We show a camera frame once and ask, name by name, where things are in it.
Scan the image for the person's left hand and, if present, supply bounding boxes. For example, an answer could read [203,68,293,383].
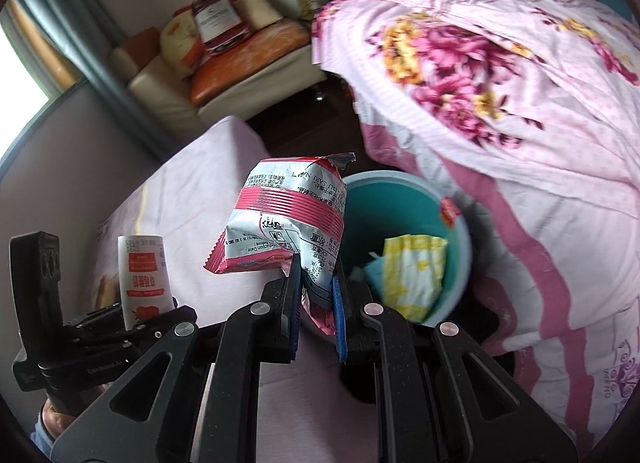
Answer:
[39,400,71,440]

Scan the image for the teal trash bin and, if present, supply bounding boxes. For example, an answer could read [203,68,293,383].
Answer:
[302,170,473,339]

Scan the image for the orange back cushion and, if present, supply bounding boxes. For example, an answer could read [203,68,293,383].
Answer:
[120,28,166,61]

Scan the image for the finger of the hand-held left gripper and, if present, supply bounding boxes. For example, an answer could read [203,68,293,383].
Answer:
[62,305,126,331]
[127,297,197,344]

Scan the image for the pink striped quilt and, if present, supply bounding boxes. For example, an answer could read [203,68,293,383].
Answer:
[357,123,640,444]

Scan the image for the white strawberry yogurt bottle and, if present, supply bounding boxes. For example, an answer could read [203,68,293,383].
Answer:
[118,234,176,331]

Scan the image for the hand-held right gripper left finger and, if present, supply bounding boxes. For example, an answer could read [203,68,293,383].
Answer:
[50,253,303,463]

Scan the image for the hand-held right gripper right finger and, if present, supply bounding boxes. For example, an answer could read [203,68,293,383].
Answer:
[331,260,581,463]

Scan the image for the pink silver snack packet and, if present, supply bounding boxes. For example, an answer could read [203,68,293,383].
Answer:
[202,153,357,336]

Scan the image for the grey-blue curtain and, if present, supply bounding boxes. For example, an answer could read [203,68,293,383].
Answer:
[17,0,166,164]

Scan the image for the cream sofa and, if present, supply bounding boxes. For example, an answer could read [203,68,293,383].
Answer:
[107,0,331,131]

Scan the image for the yellow cake wrapper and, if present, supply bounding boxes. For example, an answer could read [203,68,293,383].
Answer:
[381,234,448,321]

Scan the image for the beige pillow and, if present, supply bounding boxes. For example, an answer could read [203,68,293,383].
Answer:
[235,0,283,28]

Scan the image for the yellow pillow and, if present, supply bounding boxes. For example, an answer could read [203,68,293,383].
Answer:
[159,10,211,78]

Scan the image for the orange seat cushion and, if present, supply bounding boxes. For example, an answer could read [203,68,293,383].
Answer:
[189,18,311,104]

